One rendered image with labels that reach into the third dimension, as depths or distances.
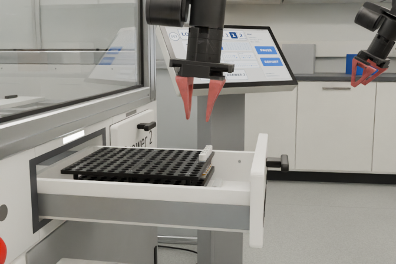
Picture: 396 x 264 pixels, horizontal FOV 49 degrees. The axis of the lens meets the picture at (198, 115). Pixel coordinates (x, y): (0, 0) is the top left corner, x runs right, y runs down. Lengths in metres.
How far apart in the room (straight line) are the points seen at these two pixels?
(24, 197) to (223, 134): 1.16
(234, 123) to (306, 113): 1.99
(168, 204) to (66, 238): 0.24
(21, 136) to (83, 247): 0.31
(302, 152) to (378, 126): 0.64
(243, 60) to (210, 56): 1.02
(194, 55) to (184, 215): 0.25
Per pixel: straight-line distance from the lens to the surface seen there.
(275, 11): 4.38
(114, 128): 0.96
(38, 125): 0.70
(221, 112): 1.73
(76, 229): 0.86
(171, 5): 0.72
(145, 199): 0.65
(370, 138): 3.84
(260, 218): 0.61
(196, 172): 0.69
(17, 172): 0.66
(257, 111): 3.68
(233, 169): 0.86
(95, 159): 0.80
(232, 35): 1.80
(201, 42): 0.71
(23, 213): 0.69
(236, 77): 1.65
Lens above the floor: 1.08
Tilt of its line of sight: 8 degrees down
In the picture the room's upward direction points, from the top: straight up
